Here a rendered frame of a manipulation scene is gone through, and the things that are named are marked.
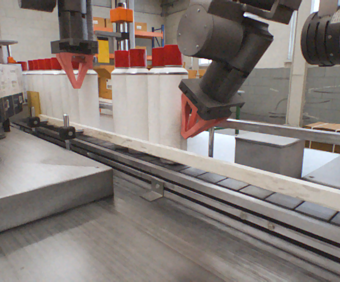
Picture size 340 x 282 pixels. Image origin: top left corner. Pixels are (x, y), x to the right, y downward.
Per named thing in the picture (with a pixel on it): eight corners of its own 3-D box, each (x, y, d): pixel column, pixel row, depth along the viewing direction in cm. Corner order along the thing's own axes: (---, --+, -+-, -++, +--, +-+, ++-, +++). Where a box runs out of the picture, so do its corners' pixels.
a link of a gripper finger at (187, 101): (163, 125, 49) (187, 80, 44) (190, 120, 54) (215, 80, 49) (186, 153, 46) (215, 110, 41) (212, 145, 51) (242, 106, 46)
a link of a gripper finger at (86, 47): (71, 89, 58) (68, 41, 56) (57, 88, 63) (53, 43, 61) (101, 89, 63) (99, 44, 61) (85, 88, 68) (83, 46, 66)
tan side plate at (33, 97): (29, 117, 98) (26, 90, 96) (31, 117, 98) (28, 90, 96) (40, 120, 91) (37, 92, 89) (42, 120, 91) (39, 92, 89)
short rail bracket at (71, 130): (61, 163, 68) (56, 113, 66) (72, 160, 70) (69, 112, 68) (67, 166, 66) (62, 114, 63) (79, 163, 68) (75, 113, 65)
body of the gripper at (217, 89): (174, 88, 43) (198, 45, 39) (215, 86, 50) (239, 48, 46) (201, 117, 40) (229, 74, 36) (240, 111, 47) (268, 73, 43)
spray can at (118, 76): (110, 145, 64) (105, 51, 60) (131, 142, 67) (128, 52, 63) (120, 150, 60) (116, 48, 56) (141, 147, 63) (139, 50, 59)
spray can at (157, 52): (143, 153, 58) (141, 48, 54) (164, 149, 61) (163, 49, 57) (157, 159, 54) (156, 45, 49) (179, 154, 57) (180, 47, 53)
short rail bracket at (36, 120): (29, 147, 83) (24, 106, 81) (51, 144, 88) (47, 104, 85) (33, 149, 81) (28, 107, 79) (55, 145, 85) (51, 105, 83)
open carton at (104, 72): (92, 98, 329) (90, 64, 321) (127, 97, 356) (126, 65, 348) (107, 100, 299) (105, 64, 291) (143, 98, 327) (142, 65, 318)
